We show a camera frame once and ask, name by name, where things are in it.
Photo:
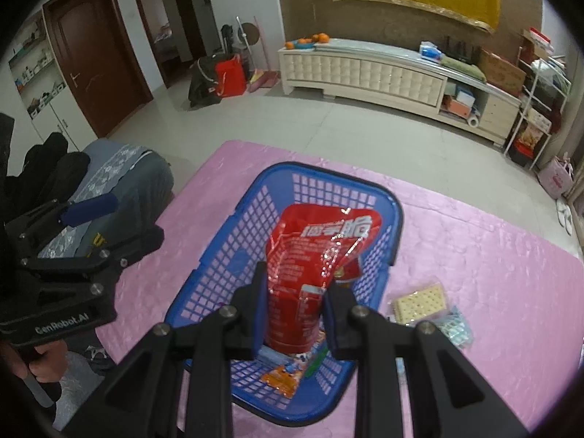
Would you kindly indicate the white wall shelf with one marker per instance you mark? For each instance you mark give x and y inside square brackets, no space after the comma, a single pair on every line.
[36,68]

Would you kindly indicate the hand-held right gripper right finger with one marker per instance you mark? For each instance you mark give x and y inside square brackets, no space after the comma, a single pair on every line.
[335,326]

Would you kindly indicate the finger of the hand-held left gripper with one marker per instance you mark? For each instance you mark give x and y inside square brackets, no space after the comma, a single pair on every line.
[89,207]
[132,244]

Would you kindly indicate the white slippers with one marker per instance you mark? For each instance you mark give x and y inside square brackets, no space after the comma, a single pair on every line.
[565,216]

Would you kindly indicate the white paper roll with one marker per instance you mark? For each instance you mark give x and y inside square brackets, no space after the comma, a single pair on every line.
[472,121]

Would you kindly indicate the pink shopping bag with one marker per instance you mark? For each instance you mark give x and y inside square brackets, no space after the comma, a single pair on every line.
[555,178]

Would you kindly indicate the person's left hand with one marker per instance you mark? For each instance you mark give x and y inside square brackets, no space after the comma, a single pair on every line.
[43,358]

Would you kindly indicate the light blue snack packet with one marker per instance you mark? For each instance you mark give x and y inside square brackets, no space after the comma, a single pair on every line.
[451,328]

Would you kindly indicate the orange white snack packet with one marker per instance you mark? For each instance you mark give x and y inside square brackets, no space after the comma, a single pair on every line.
[283,378]

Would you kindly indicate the pink dustpan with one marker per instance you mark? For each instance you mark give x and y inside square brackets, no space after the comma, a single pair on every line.
[264,80]

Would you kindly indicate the blue tissue pack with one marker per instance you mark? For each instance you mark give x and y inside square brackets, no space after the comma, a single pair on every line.
[430,51]

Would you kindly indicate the white tufted tv cabinet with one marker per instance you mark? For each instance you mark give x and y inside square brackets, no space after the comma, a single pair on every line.
[378,73]

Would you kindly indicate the clear cracker packet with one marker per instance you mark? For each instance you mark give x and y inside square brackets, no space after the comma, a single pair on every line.
[419,303]

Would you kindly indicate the red shopping bag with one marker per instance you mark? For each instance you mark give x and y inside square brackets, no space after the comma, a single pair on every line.
[229,77]

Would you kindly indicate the pink quilted blanket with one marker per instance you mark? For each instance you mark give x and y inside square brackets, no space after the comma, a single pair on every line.
[479,283]

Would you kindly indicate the brown wooden door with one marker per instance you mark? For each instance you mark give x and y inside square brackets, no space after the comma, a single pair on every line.
[96,54]

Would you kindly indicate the blue plastic basket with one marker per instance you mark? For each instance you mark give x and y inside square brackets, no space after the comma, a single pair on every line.
[219,255]

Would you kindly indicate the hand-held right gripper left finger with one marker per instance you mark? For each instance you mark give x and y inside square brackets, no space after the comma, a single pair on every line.
[260,315]

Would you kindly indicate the white metal rack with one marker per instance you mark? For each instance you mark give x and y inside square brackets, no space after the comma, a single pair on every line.
[538,109]

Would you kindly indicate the brown cardboard box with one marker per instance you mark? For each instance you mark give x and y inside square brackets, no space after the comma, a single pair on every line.
[499,72]

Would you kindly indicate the grey sofa with lace cover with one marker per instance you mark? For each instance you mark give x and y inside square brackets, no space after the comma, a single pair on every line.
[132,178]

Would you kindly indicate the red snack packet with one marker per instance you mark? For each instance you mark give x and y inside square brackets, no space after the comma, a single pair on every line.
[301,255]

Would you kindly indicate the black clothes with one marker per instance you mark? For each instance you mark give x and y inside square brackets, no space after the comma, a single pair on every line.
[45,164]

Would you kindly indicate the green cushion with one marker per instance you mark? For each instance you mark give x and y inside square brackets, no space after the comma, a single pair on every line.
[463,69]

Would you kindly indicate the black bag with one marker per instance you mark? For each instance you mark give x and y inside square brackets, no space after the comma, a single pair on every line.
[203,82]

